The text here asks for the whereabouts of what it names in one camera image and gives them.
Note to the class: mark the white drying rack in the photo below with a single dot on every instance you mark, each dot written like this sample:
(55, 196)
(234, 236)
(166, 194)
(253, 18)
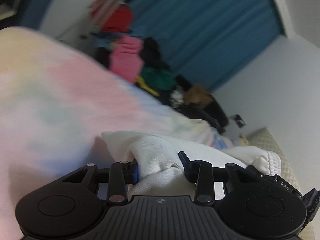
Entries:
(99, 11)

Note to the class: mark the black bag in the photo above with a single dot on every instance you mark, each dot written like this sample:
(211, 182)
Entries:
(212, 113)

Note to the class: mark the black garment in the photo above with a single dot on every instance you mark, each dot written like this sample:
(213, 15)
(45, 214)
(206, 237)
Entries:
(151, 56)

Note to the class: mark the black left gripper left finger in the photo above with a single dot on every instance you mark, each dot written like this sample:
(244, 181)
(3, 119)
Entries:
(75, 203)

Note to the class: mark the blue curtain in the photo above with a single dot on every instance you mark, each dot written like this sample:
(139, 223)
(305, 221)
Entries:
(205, 41)

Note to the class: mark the red garment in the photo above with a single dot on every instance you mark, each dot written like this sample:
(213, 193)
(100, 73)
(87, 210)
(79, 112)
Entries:
(111, 16)

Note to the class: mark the white knit garment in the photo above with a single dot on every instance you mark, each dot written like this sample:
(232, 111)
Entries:
(161, 172)

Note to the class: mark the pastel tie-dye bed sheet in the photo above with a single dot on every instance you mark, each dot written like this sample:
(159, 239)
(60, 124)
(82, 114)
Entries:
(55, 104)

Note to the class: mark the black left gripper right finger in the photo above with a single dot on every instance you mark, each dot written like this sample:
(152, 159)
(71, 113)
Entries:
(227, 190)

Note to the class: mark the pink garment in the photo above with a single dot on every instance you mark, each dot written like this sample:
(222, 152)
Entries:
(125, 60)

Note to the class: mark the green garment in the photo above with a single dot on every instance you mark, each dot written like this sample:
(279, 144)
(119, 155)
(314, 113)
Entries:
(158, 79)

